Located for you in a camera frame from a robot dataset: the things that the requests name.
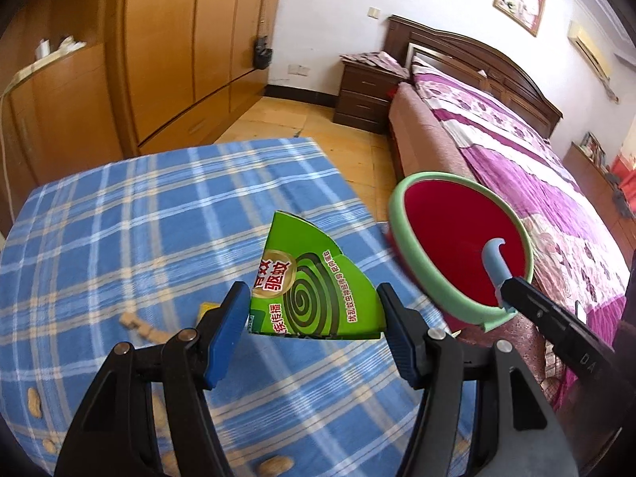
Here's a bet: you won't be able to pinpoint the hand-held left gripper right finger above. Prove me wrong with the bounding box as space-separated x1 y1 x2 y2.
376 282 580 477

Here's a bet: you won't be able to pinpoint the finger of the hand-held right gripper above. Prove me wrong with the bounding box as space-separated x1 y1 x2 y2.
498 277 573 345

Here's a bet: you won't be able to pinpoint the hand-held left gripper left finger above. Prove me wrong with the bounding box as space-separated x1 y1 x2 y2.
54 281 252 477

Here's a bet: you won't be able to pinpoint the green mosquito coil box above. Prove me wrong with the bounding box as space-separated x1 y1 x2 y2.
246 210 387 341

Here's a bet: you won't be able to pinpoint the red bin with green rim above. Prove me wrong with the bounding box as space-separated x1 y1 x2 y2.
382 171 535 333

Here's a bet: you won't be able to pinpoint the beige cracker pieces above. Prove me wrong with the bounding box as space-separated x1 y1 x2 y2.
119 312 166 343

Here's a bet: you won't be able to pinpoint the light wooden nightstand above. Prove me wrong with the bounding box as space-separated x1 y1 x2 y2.
564 142 636 239

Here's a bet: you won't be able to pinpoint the grey cloth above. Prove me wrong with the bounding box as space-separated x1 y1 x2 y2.
612 179 636 219

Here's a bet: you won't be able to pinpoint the blue plaid tablecloth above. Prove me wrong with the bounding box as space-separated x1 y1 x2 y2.
0 138 473 477

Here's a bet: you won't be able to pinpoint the purple floral bedspread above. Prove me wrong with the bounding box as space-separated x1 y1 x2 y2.
411 57 632 408

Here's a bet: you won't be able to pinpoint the red item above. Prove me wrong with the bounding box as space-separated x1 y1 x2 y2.
610 155 636 184

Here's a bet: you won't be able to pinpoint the small picture stand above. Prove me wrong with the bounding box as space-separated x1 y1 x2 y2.
580 132 607 165

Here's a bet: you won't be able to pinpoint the dark wooden nightstand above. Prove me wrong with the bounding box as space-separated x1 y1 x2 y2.
332 52 411 135

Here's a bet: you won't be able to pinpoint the low wooden cabinet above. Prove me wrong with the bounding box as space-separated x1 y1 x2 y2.
0 42 125 234

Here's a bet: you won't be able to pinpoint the dark wooden bed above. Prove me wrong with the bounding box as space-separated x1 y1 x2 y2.
385 15 636 458

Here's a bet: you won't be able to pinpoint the patterned cloth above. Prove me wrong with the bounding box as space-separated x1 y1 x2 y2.
340 51 411 78

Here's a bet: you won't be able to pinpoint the wooden wardrobe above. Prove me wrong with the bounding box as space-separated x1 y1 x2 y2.
102 0 286 157

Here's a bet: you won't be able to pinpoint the white cloth bundle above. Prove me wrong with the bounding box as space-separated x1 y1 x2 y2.
54 36 87 55

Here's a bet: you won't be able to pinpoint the wall air conditioner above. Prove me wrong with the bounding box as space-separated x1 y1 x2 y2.
568 20 612 80

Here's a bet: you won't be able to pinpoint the black wall device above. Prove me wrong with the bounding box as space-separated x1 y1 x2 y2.
252 35 274 69

